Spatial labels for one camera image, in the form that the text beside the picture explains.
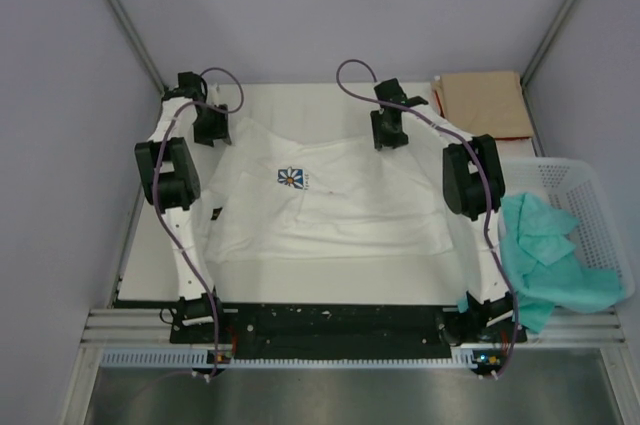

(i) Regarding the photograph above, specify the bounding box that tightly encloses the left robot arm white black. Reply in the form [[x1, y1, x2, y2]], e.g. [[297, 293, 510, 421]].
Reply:
[[134, 71, 232, 342]]

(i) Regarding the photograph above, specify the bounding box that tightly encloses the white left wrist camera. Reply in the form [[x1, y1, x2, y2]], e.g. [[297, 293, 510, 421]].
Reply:
[[207, 83, 222, 107]]

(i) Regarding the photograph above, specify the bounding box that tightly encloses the left aluminium frame post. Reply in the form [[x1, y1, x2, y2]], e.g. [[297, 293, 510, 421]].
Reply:
[[103, 0, 167, 94]]

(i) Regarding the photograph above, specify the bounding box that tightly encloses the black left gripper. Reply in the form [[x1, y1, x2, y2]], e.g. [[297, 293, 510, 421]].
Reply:
[[193, 102, 231, 146]]

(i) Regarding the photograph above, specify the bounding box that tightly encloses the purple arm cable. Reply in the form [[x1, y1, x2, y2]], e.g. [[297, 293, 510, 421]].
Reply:
[[152, 66, 246, 381], [335, 58, 524, 380]]

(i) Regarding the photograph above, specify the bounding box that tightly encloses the folded red t shirt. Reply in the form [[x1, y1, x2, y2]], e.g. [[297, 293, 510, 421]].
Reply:
[[432, 90, 531, 142]]

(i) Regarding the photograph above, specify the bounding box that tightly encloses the aluminium front frame rail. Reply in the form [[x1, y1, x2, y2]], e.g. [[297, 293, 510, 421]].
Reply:
[[81, 309, 627, 349]]

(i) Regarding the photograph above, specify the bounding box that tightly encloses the aluminium frame post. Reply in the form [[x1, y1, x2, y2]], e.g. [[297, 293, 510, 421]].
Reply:
[[519, 0, 612, 89], [103, 0, 167, 94]]

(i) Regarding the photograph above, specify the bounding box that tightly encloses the teal t shirt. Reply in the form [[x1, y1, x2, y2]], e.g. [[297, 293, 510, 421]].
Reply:
[[457, 189, 624, 334]]

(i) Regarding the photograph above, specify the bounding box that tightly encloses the perforated white cable duct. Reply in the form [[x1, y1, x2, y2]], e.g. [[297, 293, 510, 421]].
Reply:
[[100, 348, 477, 370]]

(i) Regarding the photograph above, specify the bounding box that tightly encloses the folded tan t shirt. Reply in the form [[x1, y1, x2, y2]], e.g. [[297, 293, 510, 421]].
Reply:
[[432, 71, 534, 139]]

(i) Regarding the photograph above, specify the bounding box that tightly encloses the white plastic basket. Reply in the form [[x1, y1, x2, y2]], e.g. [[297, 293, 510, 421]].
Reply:
[[501, 157, 635, 299]]

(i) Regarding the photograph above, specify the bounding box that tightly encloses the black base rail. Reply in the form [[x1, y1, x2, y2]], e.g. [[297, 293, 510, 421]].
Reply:
[[170, 302, 514, 360]]

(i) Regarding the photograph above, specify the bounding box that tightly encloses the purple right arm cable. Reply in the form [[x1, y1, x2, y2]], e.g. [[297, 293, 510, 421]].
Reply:
[[335, 58, 524, 380]]

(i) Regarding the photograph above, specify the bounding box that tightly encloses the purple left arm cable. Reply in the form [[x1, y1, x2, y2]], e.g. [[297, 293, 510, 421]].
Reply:
[[152, 66, 246, 381]]

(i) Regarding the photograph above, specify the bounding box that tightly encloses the white printed t shirt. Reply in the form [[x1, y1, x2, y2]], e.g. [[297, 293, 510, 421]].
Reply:
[[205, 118, 454, 264]]

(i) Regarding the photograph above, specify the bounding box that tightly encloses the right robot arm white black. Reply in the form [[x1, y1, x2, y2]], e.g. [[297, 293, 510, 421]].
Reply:
[[370, 78, 513, 341]]

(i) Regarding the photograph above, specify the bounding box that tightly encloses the right aluminium frame post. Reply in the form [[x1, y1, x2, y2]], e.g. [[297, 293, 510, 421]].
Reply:
[[519, 0, 612, 89]]

